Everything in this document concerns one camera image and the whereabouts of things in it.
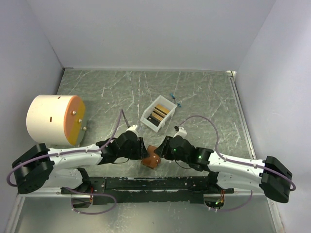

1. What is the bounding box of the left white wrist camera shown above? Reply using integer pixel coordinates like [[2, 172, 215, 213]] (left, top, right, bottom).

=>
[[127, 124, 141, 136]]

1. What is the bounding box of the white corner bracket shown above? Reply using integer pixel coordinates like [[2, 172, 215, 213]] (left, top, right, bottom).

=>
[[226, 70, 237, 78]]

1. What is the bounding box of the blue pen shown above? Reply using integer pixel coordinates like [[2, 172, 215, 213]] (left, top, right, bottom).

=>
[[170, 93, 182, 107]]

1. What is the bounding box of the white cylinder with orange lid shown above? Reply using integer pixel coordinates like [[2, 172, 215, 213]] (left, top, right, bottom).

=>
[[26, 95, 86, 146]]

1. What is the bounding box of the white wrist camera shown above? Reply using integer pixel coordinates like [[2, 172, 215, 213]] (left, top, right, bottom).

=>
[[127, 124, 141, 136], [173, 126, 187, 138]]

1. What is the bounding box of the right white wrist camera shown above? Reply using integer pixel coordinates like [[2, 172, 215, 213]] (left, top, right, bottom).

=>
[[173, 126, 187, 138]]

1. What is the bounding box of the aluminium frame rail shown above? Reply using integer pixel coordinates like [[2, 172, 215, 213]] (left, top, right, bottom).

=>
[[228, 73, 257, 159]]

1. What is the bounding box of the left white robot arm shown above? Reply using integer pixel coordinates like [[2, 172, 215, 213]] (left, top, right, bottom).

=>
[[12, 131, 149, 194]]

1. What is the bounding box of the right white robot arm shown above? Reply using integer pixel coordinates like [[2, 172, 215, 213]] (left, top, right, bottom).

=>
[[154, 136, 292, 203]]

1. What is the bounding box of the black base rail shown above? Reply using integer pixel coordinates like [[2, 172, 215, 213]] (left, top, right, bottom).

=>
[[61, 176, 223, 205]]

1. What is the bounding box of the brown leather card holder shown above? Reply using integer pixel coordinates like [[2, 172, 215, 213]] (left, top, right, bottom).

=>
[[141, 145, 161, 169]]

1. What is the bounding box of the white card tray box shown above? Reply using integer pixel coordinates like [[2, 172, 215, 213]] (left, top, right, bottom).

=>
[[140, 95, 177, 133]]

